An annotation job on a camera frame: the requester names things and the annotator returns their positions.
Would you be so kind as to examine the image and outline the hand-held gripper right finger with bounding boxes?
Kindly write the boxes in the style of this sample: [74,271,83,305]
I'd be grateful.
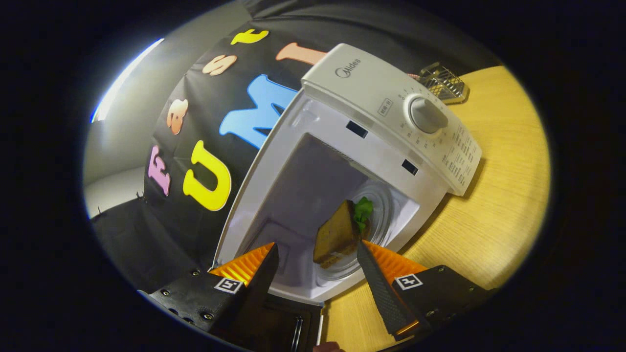
[356,240,494,342]

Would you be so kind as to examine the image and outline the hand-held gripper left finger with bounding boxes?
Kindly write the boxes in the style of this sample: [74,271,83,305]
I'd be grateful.
[138,242,279,343]

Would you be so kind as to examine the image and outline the brown toast sandwich with lettuce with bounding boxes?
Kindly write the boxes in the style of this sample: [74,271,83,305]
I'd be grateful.
[313,197,374,264]

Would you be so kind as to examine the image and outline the white microwave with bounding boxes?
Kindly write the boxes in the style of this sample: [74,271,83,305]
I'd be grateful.
[211,43,483,352]

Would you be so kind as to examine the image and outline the glass turntable plate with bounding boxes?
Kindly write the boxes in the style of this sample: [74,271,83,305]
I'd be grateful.
[315,178,394,288]

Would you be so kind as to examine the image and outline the black backdrop cloth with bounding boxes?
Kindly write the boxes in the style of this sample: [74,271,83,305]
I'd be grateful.
[90,0,504,294]

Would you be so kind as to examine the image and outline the metal wire mesh holder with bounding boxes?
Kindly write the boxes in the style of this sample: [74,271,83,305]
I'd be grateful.
[418,62,469,105]

